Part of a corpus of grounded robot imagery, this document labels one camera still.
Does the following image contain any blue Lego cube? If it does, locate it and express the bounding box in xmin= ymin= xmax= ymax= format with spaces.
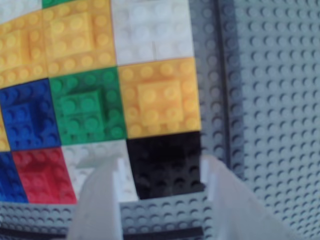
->
xmin=0 ymin=151 xmax=29 ymax=204
xmin=0 ymin=78 xmax=63 ymax=153

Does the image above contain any red Lego cube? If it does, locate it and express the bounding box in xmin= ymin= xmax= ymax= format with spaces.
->
xmin=11 ymin=147 xmax=79 ymax=205

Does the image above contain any green Lego cube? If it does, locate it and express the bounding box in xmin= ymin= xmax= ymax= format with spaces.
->
xmin=41 ymin=0 xmax=84 ymax=9
xmin=48 ymin=66 xmax=128 ymax=146

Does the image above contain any white Lego cube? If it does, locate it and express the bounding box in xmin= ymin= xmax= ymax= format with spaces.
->
xmin=61 ymin=139 xmax=139 ymax=204
xmin=0 ymin=0 xmax=43 ymax=18
xmin=110 ymin=0 xmax=196 ymax=68

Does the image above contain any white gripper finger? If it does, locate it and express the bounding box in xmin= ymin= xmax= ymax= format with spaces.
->
xmin=200 ymin=154 xmax=299 ymax=240
xmin=67 ymin=157 xmax=125 ymax=240

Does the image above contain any black Lego cube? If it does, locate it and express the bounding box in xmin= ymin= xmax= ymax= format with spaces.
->
xmin=126 ymin=131 xmax=205 ymax=201

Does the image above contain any gray Lego baseplate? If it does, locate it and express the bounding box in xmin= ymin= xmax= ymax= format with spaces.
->
xmin=0 ymin=0 xmax=320 ymax=240

